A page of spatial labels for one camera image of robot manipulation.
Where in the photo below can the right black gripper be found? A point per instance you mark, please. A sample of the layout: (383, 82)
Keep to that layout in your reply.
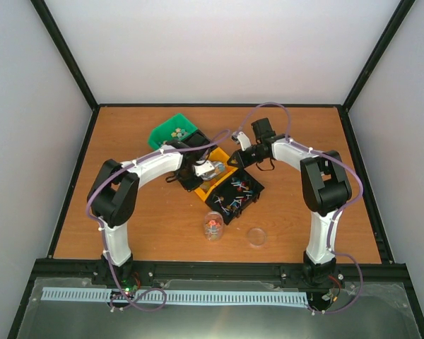
(241, 164)

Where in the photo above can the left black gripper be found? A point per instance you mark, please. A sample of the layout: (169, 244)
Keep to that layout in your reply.
(190, 186)

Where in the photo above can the metal scoop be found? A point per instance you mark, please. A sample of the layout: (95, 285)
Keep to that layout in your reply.
(218, 168)

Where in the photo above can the yellow plastic bin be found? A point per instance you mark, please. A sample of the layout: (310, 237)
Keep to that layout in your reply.
(207, 188)

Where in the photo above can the black bin with popsicle candies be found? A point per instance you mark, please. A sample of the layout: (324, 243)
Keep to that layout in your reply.
(196, 139)

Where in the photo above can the black bin with lollipops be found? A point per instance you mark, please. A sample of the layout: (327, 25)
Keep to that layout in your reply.
(233, 194)

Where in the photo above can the green plastic bin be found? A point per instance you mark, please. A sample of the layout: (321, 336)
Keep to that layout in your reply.
(176, 127)

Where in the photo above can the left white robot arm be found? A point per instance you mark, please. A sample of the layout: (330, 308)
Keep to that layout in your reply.
(112, 198)

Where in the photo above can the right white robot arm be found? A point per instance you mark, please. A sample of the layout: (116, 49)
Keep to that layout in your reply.
(325, 189)

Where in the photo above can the clear plastic jar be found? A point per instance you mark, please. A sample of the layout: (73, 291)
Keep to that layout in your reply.
(213, 226)

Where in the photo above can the clear jar lid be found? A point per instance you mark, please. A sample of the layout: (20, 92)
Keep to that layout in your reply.
(256, 237)

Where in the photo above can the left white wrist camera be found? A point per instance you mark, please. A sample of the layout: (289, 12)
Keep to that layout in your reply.
(204, 168)

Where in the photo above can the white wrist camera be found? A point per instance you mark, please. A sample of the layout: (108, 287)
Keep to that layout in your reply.
(240, 138)
(204, 168)

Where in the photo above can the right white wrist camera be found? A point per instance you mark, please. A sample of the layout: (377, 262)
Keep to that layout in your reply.
(240, 138)

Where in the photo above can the light blue cable duct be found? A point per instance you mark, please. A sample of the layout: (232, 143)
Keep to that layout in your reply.
(178, 297)

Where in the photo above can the black aluminium rail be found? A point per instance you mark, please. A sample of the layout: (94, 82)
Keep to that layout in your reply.
(152, 273)

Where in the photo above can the metal base plate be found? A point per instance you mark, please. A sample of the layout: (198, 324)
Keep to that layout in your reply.
(377, 310)

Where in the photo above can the black frame post left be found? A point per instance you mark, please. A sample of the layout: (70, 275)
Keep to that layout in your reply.
(64, 51)

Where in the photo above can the black frame post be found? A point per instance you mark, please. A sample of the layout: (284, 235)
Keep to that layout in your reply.
(64, 51)
(394, 23)

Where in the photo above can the black frame post right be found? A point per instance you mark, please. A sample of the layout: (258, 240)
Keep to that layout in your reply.
(394, 23)

